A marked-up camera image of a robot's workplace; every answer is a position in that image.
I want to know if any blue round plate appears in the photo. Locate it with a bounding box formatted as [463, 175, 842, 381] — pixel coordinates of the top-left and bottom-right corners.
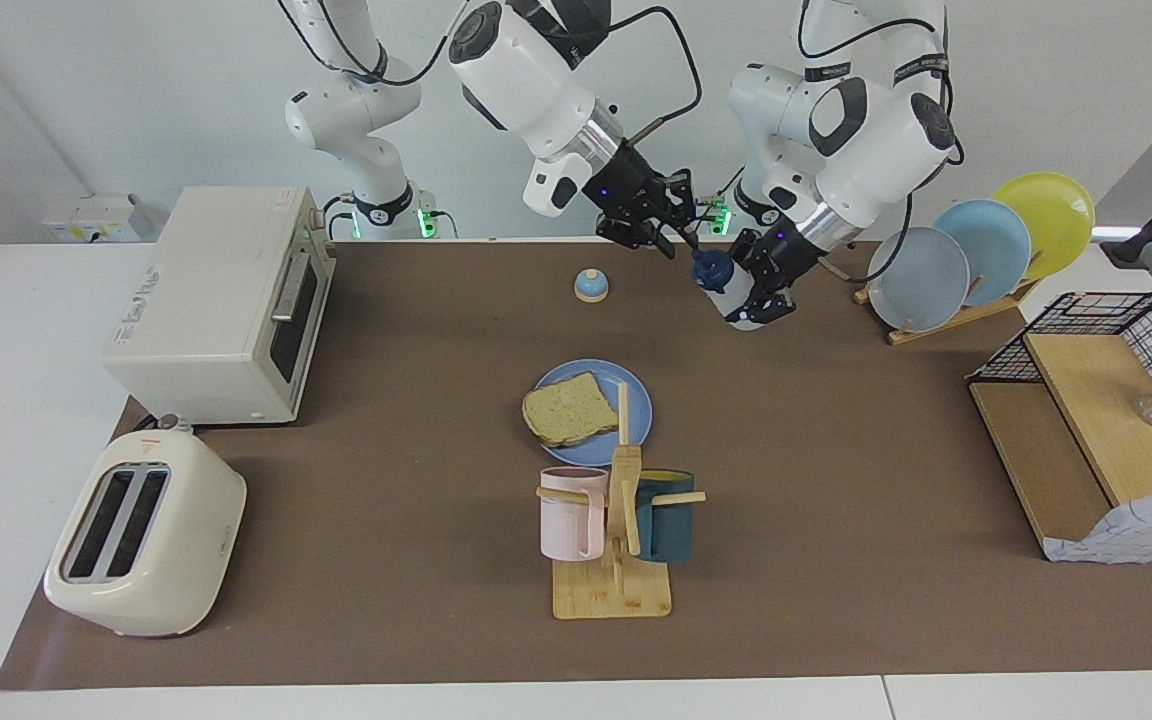
[528, 359, 654, 467]

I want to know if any brown table mat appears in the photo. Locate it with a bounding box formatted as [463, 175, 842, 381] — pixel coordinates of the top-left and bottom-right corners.
[0, 238, 1152, 693]

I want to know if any bread slice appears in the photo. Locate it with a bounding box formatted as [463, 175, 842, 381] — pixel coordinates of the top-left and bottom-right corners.
[521, 371, 620, 448]

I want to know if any light blue plate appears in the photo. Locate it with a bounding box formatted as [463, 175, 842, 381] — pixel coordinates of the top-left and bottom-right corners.
[934, 199, 1034, 307]

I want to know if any grey plate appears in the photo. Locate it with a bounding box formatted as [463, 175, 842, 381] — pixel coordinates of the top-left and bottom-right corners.
[866, 226, 972, 334]

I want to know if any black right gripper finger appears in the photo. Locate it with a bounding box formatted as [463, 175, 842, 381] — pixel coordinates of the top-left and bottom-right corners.
[596, 215, 679, 259]
[664, 168, 705, 251]

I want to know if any wooden mug tree stand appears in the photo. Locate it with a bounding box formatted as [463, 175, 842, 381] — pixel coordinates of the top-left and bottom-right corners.
[536, 382, 708, 621]

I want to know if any wooden shelf with wire basket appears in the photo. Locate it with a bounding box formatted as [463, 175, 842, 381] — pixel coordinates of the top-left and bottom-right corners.
[966, 291, 1152, 563]

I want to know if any white toaster oven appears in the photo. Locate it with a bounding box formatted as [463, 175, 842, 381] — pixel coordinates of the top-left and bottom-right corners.
[100, 185, 337, 426]

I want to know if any wooden plate rack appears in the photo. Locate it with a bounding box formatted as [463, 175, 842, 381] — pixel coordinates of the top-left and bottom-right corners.
[853, 278, 1045, 347]

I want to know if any white grid-patterned cloth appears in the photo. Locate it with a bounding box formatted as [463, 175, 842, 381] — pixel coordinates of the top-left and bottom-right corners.
[1044, 488, 1152, 565]

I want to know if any white wall socket box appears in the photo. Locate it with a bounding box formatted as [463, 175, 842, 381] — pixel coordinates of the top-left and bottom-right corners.
[43, 193, 157, 244]

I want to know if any cream two-slot toaster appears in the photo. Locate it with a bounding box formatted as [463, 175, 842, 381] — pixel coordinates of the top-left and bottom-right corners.
[43, 428, 248, 639]

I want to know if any squeeze bottle navy cap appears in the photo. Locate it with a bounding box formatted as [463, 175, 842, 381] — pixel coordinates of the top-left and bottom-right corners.
[691, 250, 772, 331]

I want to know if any dark teal mug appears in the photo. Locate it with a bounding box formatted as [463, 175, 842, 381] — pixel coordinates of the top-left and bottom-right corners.
[633, 469, 697, 563]

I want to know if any pink mug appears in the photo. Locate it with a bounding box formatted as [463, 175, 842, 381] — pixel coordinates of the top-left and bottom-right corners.
[539, 466, 609, 562]

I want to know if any yellow plate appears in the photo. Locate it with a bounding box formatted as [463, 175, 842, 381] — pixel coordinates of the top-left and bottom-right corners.
[991, 172, 1097, 282]

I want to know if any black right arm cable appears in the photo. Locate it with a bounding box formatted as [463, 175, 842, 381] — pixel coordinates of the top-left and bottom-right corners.
[576, 5, 704, 146]

